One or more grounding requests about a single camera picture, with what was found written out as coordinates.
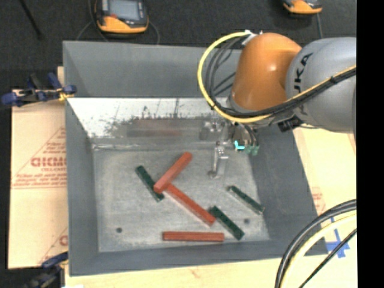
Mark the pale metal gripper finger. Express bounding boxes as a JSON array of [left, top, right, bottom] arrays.
[[219, 148, 230, 177], [207, 142, 221, 179]]

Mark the red-brown flat block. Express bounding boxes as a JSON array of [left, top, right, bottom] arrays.
[[163, 183, 217, 226], [162, 230, 226, 242], [153, 151, 193, 193]]

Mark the dark green flat block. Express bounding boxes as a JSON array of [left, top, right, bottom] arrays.
[[134, 165, 166, 203], [207, 205, 245, 241], [226, 185, 266, 215]]

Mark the grey metal bin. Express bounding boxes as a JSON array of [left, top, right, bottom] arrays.
[[62, 40, 328, 275]]

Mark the brown cardboard board red print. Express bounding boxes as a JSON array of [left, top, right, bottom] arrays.
[[7, 97, 357, 270]]

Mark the black cylinder on white bracket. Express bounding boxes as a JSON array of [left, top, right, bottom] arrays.
[[277, 116, 302, 133]]

